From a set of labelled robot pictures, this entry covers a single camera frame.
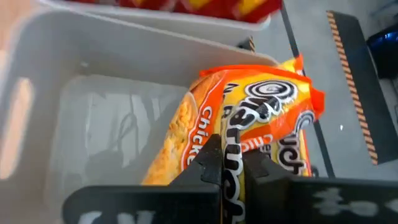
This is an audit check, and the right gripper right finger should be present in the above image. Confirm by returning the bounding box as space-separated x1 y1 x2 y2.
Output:
243 149 292 187

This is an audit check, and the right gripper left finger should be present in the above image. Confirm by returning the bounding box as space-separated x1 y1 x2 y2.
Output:
169 133 223 187

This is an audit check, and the orange Maruchan ramen packet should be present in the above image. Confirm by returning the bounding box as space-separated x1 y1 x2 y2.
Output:
242 108 313 178
141 54 326 224

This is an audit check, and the white plastic bin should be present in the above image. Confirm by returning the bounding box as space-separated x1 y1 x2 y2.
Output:
40 0 271 47

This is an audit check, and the red Maruchan ramen packet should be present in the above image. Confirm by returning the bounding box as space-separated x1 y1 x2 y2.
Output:
119 0 175 10
174 0 240 16
236 0 284 24

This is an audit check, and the grey plastic bin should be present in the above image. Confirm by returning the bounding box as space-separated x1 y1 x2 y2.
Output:
0 9 280 224

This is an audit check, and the dark glossy object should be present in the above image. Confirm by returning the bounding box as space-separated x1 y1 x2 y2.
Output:
366 24 398 78

